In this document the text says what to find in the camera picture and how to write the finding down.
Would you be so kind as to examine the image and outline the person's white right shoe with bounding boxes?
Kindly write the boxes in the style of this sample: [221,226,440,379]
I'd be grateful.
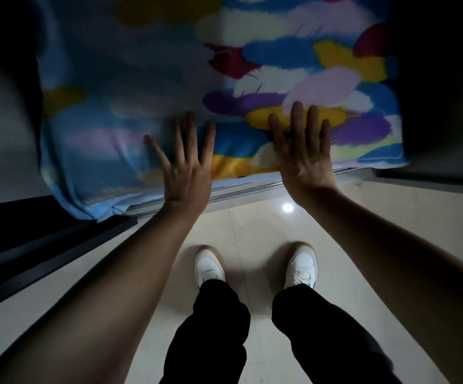
[282,244,320,291]

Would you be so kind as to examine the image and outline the person's white shoe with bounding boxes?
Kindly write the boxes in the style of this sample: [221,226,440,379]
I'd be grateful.
[193,246,227,291]
[282,244,320,291]

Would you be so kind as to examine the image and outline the person's white left shoe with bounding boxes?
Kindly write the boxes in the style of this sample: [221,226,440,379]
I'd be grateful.
[193,246,227,291]

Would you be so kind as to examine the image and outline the person's black trousers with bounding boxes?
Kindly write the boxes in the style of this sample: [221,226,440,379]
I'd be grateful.
[159,277,403,384]

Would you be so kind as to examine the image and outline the person's right hand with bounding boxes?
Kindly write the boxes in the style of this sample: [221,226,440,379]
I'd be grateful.
[268,101,341,206]

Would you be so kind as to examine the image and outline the colourful feather print bedsheet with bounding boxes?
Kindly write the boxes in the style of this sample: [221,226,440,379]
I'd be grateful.
[35,0,409,223]

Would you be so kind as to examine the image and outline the silver metal bed frame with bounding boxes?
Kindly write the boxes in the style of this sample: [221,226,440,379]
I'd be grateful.
[125,167,379,219]

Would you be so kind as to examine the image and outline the black low cabinet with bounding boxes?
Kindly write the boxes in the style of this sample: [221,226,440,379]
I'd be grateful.
[0,194,138,321]

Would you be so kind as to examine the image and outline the person's left hand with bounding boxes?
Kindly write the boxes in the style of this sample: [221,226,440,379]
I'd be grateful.
[144,111,217,214]

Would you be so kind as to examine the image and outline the person's right forearm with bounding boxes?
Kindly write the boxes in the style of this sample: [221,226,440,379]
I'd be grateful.
[296,187,463,384]

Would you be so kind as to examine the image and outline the person's left forearm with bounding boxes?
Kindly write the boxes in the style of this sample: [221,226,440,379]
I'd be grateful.
[0,201,210,384]

